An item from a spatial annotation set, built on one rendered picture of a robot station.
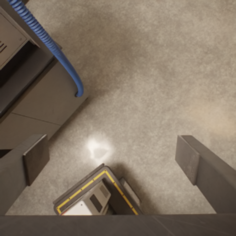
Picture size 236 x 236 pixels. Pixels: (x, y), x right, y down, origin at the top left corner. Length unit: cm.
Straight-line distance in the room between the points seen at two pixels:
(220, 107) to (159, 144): 57
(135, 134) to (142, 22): 102
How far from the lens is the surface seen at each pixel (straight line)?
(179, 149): 16
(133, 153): 139
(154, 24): 176
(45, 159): 17
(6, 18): 75
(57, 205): 128
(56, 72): 92
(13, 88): 87
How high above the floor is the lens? 139
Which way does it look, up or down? 79 degrees down
